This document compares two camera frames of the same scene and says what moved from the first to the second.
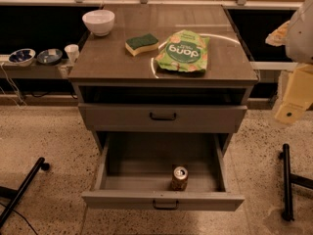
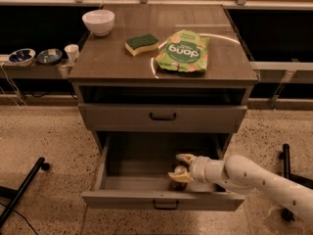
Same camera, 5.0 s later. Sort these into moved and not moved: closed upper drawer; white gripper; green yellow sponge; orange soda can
Moved: white gripper
Not moved: closed upper drawer; orange soda can; green yellow sponge
